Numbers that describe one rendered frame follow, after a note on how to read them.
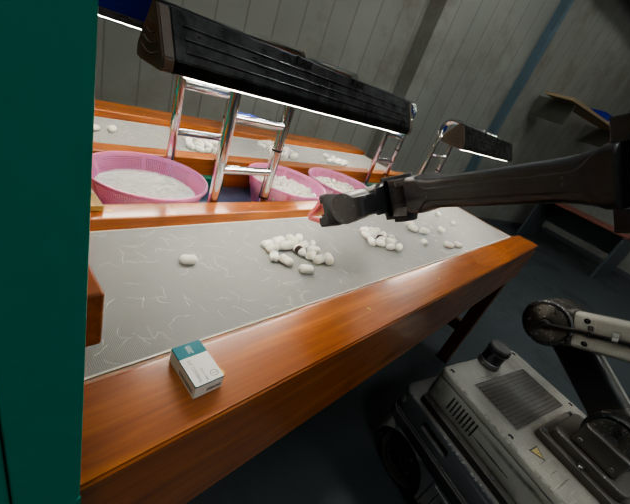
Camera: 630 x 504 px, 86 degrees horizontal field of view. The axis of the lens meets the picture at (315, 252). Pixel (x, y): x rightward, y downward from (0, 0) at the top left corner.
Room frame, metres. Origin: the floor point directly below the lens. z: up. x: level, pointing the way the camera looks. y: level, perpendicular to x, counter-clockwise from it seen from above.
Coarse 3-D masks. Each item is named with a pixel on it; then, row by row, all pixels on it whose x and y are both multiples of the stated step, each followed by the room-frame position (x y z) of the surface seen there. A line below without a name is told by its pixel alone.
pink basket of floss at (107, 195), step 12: (96, 156) 0.71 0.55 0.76; (120, 156) 0.78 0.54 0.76; (132, 156) 0.80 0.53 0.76; (144, 156) 0.82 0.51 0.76; (156, 156) 0.84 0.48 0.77; (96, 168) 0.70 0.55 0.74; (108, 168) 0.74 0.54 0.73; (120, 168) 0.77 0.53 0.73; (132, 168) 0.79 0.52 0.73; (144, 168) 0.81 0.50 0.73; (156, 168) 0.83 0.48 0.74; (168, 168) 0.84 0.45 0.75; (180, 168) 0.85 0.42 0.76; (96, 180) 0.60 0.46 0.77; (192, 180) 0.83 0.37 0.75; (204, 180) 0.81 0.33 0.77; (96, 192) 0.61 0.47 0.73; (108, 192) 0.60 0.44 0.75; (120, 192) 0.59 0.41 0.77; (204, 192) 0.74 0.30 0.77
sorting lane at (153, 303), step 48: (96, 240) 0.46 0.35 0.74; (144, 240) 0.51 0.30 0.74; (192, 240) 0.57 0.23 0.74; (240, 240) 0.64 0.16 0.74; (336, 240) 0.83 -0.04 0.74; (432, 240) 1.14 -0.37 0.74; (480, 240) 1.38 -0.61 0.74; (144, 288) 0.39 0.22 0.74; (192, 288) 0.44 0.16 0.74; (240, 288) 0.48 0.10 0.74; (288, 288) 0.54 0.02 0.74; (336, 288) 0.60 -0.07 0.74; (144, 336) 0.31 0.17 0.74; (192, 336) 0.34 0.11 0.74
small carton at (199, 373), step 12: (180, 348) 0.28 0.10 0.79; (192, 348) 0.28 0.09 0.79; (204, 348) 0.29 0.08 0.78; (180, 360) 0.26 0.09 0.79; (192, 360) 0.27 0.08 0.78; (204, 360) 0.27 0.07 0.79; (180, 372) 0.26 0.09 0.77; (192, 372) 0.25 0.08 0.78; (204, 372) 0.26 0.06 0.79; (216, 372) 0.26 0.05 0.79; (192, 384) 0.24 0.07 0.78; (204, 384) 0.25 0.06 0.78; (216, 384) 0.26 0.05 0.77; (192, 396) 0.24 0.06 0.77
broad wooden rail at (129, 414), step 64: (512, 256) 1.25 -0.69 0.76; (320, 320) 0.45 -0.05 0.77; (384, 320) 0.52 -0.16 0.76; (448, 320) 0.91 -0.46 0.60; (128, 384) 0.23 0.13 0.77; (256, 384) 0.29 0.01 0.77; (320, 384) 0.39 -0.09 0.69; (128, 448) 0.17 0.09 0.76; (192, 448) 0.21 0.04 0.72; (256, 448) 0.31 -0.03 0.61
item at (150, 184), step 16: (96, 176) 0.68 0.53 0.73; (112, 176) 0.71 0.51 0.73; (128, 176) 0.74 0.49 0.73; (144, 176) 0.77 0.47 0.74; (160, 176) 0.82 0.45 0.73; (128, 192) 0.67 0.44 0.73; (144, 192) 0.69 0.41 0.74; (160, 192) 0.72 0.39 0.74; (176, 192) 0.76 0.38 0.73; (192, 192) 0.79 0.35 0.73
